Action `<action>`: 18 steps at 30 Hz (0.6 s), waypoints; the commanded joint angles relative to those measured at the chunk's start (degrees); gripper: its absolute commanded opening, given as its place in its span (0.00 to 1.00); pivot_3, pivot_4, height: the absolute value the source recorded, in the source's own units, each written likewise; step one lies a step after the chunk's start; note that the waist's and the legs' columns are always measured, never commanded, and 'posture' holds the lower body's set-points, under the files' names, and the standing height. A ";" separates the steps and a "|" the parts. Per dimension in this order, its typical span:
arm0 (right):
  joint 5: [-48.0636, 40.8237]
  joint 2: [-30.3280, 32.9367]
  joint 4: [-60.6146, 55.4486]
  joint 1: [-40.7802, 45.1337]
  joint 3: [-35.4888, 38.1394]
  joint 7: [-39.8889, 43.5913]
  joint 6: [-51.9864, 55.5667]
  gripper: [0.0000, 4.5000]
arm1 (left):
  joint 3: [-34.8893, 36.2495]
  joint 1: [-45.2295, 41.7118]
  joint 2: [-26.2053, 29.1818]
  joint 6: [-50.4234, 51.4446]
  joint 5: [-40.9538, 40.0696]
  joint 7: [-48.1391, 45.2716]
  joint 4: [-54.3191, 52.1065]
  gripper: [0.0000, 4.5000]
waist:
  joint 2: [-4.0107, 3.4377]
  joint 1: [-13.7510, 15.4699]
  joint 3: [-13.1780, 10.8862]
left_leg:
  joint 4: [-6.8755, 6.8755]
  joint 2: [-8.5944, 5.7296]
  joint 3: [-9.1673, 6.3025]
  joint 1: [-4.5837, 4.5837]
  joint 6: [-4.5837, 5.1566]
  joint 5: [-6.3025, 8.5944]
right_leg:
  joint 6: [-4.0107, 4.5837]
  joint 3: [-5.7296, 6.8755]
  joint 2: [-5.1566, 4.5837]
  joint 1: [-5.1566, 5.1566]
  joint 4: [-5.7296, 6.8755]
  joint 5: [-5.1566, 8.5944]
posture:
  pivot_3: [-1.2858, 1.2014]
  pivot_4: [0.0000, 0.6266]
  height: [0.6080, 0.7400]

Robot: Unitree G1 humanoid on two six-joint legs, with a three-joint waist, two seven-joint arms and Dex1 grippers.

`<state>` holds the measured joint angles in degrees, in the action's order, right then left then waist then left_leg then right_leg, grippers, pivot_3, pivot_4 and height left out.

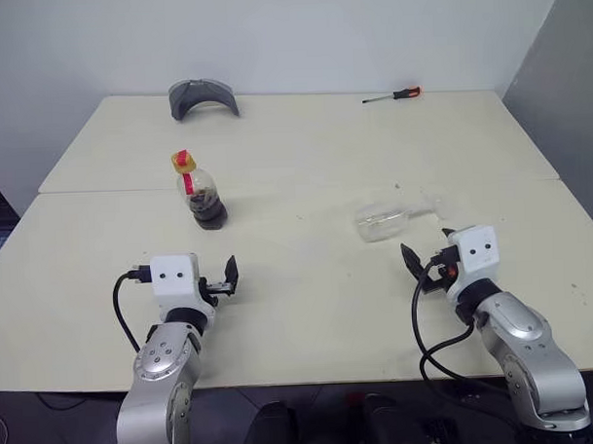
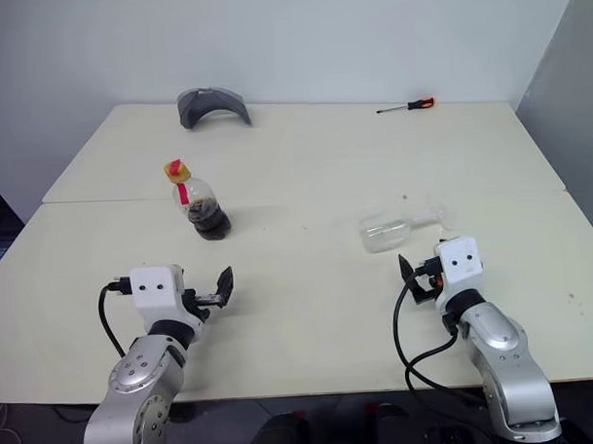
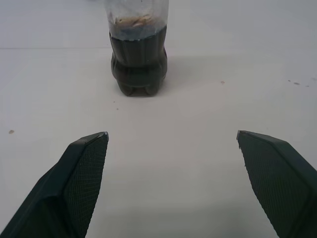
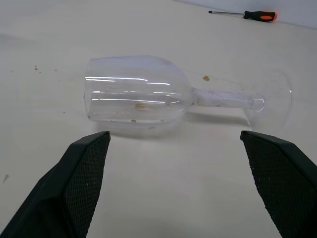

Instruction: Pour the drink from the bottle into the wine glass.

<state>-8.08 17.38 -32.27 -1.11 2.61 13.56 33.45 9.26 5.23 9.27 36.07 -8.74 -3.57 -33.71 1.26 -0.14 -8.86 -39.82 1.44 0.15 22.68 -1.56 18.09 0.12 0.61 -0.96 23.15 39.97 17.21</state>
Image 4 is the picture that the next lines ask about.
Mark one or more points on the clear plastic bottle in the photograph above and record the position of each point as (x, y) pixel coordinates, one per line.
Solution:
(136, 86)

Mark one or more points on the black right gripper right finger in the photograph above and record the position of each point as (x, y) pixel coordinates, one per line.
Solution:
(284, 178)

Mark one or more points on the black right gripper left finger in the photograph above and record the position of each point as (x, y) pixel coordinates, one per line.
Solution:
(62, 188)

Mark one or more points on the orange and black screwdriver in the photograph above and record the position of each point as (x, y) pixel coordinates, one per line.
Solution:
(257, 15)

